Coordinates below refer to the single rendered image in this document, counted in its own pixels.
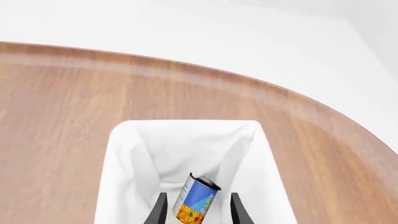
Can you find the blue and orange soup tin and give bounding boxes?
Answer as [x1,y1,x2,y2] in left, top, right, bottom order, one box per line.
[170,172,222,224]

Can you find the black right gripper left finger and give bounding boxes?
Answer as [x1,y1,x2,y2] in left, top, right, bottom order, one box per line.
[144,192,169,224]

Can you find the white basket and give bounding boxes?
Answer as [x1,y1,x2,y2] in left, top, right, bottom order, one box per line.
[94,119,299,224]

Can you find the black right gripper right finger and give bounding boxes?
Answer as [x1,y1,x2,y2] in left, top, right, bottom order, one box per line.
[230,192,254,224]

